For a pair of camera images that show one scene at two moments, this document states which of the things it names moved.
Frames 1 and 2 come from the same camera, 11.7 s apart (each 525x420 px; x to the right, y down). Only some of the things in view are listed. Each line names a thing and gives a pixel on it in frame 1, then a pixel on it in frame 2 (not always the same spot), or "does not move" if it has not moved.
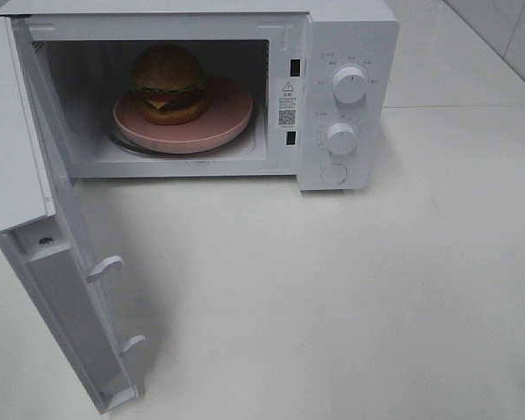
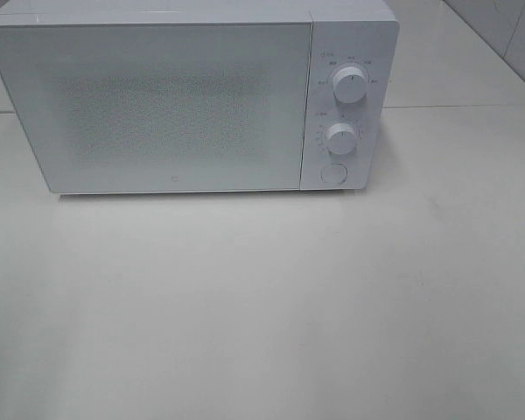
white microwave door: x=31 y=206 to x=158 y=106
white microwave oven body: x=171 y=89 does not move
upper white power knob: x=350 y=84 does not move
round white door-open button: x=334 y=173 does not move
